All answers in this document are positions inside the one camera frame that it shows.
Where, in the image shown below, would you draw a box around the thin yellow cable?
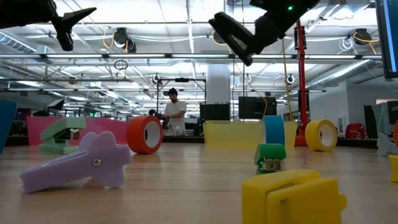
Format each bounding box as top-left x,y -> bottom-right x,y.
280,39 -> 295,123

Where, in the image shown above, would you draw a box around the black cabinet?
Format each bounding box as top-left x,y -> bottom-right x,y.
199,103 -> 231,122

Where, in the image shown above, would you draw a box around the yellow tape roll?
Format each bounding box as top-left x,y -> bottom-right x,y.
304,119 -> 338,152

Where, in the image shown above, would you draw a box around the mint green stapler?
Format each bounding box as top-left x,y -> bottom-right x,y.
39,116 -> 87,155

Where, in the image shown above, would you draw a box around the blue plastic bin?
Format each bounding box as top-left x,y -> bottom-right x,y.
0,99 -> 18,156

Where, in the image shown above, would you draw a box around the blue tape roll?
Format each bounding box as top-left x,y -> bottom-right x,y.
262,115 -> 286,147

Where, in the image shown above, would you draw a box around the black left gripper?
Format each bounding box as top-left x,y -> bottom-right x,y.
0,0 -> 98,52

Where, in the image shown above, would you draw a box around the person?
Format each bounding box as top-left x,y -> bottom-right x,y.
162,87 -> 188,137

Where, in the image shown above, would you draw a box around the black screen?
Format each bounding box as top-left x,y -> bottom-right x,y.
238,96 -> 278,120

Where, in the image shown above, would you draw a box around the grey clip bottom left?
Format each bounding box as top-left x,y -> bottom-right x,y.
20,131 -> 132,194

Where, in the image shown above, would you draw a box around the yellow plastic bin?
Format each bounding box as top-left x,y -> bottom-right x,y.
203,120 -> 298,149

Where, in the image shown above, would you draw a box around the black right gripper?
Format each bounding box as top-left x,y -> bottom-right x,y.
208,0 -> 321,67

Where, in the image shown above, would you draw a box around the green mini stapler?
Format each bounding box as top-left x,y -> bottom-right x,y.
254,143 -> 287,175

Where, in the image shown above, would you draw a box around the computer monitor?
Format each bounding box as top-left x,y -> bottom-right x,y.
374,0 -> 398,79

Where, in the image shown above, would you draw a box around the red tape roll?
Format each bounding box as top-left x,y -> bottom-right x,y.
126,115 -> 164,155

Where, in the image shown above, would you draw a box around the black rig stand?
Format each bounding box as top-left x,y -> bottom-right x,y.
155,77 -> 208,123

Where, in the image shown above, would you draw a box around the black device person holds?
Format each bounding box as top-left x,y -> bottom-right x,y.
148,108 -> 170,130

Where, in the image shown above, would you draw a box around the red bag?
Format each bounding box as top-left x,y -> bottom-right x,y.
345,122 -> 369,140

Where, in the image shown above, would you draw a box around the pink plastic bin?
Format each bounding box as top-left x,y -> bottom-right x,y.
26,116 -> 130,147

